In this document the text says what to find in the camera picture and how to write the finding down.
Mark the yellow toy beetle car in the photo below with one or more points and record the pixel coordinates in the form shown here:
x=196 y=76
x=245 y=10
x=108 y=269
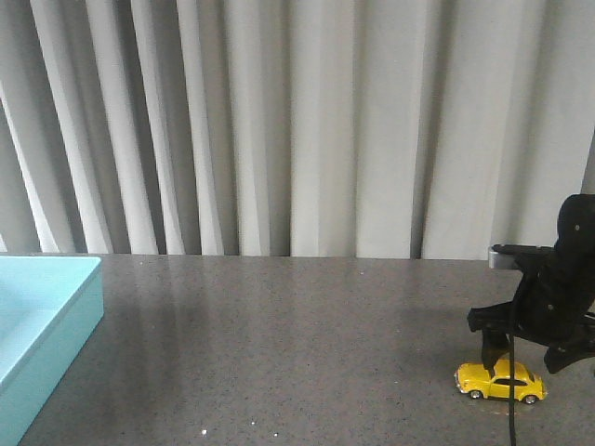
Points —
x=474 y=380

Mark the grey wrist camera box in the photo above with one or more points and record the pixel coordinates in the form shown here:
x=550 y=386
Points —
x=511 y=256

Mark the light blue plastic box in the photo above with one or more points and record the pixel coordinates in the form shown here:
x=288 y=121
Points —
x=50 y=306

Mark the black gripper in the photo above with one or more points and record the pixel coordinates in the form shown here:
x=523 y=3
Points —
x=552 y=302

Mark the grey pleated curtain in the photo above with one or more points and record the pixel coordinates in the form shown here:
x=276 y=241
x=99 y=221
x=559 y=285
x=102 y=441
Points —
x=383 y=129

